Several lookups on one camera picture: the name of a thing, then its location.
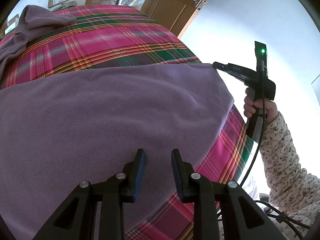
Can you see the white small box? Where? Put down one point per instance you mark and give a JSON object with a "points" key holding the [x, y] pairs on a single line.
{"points": [[11, 24]]}

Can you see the floral right sleeve forearm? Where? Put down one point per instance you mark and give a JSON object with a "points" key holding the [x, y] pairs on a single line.
{"points": [[293, 190]]}

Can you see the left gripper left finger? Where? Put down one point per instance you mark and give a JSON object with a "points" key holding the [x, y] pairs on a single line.
{"points": [[75, 216]]}

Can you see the purple fleece garment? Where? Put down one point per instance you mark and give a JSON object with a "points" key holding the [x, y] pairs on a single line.
{"points": [[112, 129]]}

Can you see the wooden door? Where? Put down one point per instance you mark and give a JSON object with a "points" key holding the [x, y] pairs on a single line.
{"points": [[175, 15]]}

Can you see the person right hand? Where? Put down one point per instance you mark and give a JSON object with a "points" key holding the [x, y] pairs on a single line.
{"points": [[250, 107]]}

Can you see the pink plaid bed cover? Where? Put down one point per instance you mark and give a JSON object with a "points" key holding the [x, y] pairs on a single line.
{"points": [[120, 42]]}

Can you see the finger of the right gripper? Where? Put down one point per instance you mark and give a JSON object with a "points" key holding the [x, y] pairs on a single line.
{"points": [[220, 66]]}

